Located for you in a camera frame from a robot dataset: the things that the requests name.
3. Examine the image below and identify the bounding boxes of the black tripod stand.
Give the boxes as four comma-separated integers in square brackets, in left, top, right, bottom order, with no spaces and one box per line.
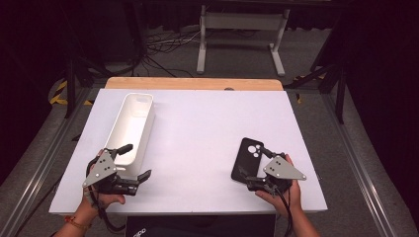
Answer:
[284,60,348,125]
[62,53,112,119]

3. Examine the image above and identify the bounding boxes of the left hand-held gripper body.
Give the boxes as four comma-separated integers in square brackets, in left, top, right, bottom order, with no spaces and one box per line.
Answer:
[82,148,140,197]

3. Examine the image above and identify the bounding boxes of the aluminium floor rail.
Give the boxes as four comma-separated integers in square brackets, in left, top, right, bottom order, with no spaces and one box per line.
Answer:
[0,86,97,237]
[319,93,419,237]

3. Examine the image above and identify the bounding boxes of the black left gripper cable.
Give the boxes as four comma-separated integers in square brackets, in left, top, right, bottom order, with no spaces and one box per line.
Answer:
[86,157,126,233]

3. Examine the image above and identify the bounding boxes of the tangle of floor cables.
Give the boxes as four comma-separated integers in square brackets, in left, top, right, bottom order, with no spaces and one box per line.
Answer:
[143,29,203,79]

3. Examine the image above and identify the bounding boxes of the white metal stand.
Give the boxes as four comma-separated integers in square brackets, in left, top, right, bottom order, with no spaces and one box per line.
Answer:
[196,4,292,78]

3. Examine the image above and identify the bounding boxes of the white plastic bin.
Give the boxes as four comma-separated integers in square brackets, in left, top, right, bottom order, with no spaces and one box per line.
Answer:
[104,92,156,181]

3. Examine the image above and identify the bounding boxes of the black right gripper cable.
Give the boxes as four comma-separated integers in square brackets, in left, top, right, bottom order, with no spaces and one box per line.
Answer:
[276,188,294,237]

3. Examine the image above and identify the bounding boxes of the person's right hand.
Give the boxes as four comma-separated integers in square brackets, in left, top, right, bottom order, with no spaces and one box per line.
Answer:
[255,153,303,217]

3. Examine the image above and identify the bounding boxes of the person's left hand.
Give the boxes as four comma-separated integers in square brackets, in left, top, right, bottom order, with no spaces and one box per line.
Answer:
[78,149,126,218]

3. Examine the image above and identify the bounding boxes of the black phone case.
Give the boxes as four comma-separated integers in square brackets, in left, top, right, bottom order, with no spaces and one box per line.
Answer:
[230,136,265,184]

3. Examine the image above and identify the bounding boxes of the orange wrist bracelet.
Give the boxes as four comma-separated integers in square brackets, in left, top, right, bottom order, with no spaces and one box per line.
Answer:
[63,215,93,231]

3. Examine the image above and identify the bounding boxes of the black curtain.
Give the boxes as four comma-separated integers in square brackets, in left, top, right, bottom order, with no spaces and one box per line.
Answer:
[324,0,419,228]
[0,0,146,186]

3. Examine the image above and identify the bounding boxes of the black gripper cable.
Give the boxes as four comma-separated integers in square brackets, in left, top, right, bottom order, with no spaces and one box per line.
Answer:
[276,188,294,237]
[86,157,126,233]

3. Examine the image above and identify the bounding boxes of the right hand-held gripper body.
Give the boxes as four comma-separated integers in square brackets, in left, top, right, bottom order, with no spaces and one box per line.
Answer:
[246,151,307,197]

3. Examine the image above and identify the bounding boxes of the yellow black floor tape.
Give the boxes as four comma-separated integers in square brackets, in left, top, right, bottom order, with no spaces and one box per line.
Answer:
[48,80,95,107]

